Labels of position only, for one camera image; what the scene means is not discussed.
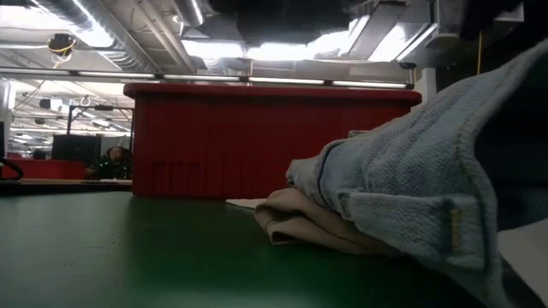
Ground yellow plug and cable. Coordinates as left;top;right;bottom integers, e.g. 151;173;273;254
475;32;484;76

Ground black monitor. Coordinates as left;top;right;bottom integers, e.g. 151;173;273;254
51;134;103;163

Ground red plastic laundry bin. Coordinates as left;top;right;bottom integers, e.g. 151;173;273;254
122;82;423;200

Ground black ceiling camera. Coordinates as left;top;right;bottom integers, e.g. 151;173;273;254
46;33;78;56

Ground black curved cable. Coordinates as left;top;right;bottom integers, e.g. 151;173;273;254
0;157;25;181

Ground red low partition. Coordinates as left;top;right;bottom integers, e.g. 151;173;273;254
0;158;89;181

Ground ceiling light strip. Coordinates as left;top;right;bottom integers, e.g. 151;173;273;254
0;68;414;90

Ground silver ventilation duct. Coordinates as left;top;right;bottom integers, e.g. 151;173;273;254
173;0;207;27

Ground white printed tote bag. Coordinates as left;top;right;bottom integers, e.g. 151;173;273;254
225;197;269;210

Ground light blue jeans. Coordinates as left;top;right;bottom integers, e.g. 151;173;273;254
285;40;548;308

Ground beige garment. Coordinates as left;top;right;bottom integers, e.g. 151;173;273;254
253;187;402;257

